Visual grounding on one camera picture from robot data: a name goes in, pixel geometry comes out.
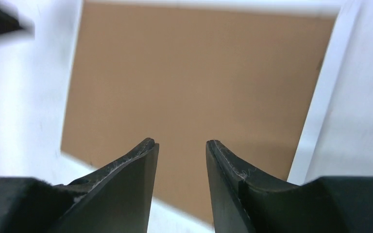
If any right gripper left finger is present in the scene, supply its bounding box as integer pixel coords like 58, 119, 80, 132
0, 138, 159, 233

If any white brown backing board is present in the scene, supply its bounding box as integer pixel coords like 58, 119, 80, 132
60, 1, 337, 226

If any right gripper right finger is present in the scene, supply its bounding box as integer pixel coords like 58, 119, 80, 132
206, 140, 373, 233

